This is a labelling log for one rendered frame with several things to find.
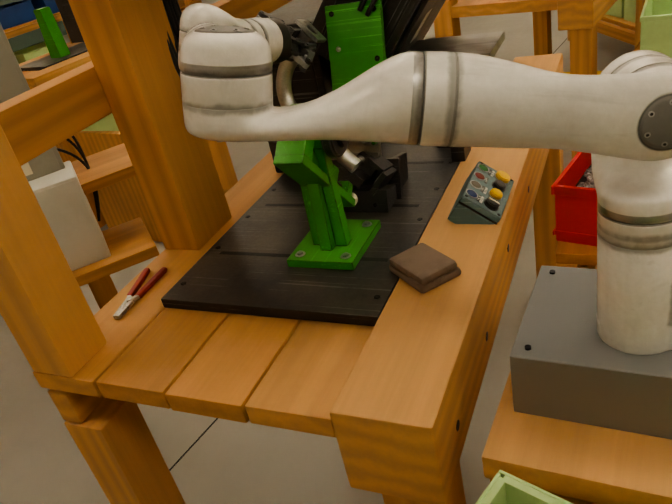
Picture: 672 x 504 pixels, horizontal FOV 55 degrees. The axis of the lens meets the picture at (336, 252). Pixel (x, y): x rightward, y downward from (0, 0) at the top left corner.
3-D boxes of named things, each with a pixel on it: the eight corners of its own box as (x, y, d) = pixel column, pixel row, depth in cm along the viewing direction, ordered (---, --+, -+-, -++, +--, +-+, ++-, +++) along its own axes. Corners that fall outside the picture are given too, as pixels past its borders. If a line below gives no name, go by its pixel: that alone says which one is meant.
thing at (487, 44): (505, 44, 138) (504, 30, 137) (491, 68, 126) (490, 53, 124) (340, 61, 155) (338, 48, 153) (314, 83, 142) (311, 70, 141)
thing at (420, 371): (564, 100, 198) (563, 52, 190) (447, 509, 84) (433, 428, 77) (517, 103, 204) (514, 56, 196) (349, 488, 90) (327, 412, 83)
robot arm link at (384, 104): (173, 148, 63) (431, 159, 62) (165, 48, 59) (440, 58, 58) (198, 127, 72) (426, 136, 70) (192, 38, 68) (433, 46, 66)
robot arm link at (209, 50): (170, 10, 81) (175, 78, 84) (178, 32, 58) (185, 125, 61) (242, 10, 83) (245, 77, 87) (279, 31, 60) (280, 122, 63)
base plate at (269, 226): (503, 85, 182) (503, 78, 181) (379, 327, 99) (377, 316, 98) (366, 95, 200) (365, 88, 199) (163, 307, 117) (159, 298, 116)
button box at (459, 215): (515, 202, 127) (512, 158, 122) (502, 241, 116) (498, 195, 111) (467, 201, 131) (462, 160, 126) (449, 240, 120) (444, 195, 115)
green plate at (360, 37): (401, 109, 131) (395, -1, 125) (388, 113, 124) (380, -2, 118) (350, 112, 136) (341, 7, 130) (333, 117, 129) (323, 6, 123)
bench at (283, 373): (567, 297, 235) (562, 59, 191) (490, 759, 122) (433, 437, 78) (389, 286, 265) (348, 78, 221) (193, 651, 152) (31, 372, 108)
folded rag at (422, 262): (388, 271, 108) (385, 256, 107) (426, 252, 111) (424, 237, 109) (422, 296, 100) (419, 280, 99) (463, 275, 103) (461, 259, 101)
